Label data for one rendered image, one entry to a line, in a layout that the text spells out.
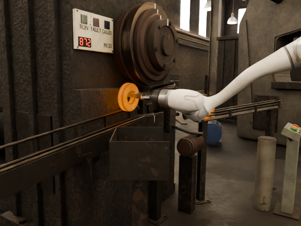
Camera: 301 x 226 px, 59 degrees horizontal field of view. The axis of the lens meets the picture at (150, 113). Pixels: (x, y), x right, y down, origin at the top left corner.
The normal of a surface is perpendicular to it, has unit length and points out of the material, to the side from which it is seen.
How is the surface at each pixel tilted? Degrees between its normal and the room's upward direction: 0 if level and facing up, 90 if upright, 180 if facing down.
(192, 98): 70
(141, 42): 91
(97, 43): 90
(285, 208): 90
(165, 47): 90
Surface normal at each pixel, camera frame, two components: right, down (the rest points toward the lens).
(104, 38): 0.84, 0.08
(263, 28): -0.73, 0.08
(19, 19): -0.54, 0.11
